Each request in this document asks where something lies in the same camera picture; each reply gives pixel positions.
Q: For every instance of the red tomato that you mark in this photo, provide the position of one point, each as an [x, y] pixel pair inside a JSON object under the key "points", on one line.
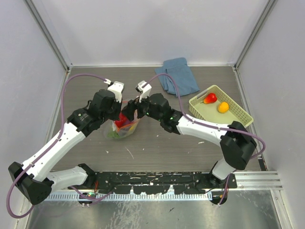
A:
{"points": [[210, 98]]}

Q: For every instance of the blue folded cloth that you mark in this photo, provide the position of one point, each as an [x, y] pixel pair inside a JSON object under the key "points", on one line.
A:
{"points": [[181, 73]]}

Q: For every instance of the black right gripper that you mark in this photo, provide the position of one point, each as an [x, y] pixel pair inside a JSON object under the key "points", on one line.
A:
{"points": [[132, 106]]}

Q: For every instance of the dark brown food item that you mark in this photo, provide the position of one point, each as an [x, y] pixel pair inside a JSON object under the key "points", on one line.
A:
{"points": [[128, 125]]}

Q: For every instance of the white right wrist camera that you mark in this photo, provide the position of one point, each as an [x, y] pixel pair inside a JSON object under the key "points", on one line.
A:
{"points": [[144, 88]]}

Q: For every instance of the pale green plastic basket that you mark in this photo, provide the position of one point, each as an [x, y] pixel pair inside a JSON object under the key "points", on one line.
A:
{"points": [[209, 112]]}

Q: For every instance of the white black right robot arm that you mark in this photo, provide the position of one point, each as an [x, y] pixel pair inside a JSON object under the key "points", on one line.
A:
{"points": [[235, 142]]}

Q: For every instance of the red apple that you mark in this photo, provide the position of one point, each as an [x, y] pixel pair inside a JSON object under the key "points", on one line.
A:
{"points": [[121, 121]]}

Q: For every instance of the yellow fruit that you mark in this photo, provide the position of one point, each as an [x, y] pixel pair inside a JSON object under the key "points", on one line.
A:
{"points": [[223, 107]]}

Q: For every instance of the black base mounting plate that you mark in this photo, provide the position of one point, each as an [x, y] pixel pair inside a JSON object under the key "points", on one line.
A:
{"points": [[152, 183]]}

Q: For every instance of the grey slotted cable duct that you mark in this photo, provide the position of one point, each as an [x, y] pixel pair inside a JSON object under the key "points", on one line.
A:
{"points": [[71, 196]]}

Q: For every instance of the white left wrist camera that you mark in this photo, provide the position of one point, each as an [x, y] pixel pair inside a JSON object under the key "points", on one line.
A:
{"points": [[117, 88]]}

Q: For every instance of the clear zip bag orange zipper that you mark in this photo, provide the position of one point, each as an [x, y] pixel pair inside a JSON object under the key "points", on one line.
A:
{"points": [[123, 132]]}

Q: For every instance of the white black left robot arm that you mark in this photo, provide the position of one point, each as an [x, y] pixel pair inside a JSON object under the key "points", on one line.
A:
{"points": [[34, 178]]}

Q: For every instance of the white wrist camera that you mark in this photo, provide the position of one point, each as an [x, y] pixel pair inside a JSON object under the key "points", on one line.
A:
{"points": [[117, 88], [144, 88]]}

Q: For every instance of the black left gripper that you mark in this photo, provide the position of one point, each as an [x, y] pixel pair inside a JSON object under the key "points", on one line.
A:
{"points": [[118, 105]]}

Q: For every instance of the green leafy vegetable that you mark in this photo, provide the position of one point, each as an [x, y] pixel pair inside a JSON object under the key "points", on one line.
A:
{"points": [[112, 134]]}

